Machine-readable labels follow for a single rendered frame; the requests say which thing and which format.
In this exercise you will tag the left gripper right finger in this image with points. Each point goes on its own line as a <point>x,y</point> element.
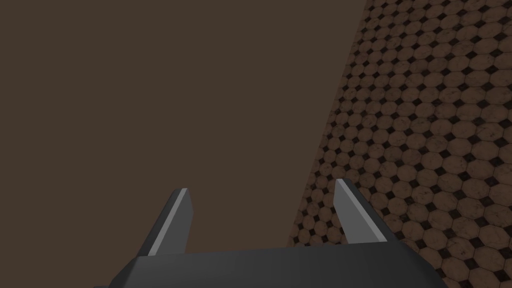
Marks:
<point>360,218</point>

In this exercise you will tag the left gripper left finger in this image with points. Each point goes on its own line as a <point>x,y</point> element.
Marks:
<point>172,226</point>

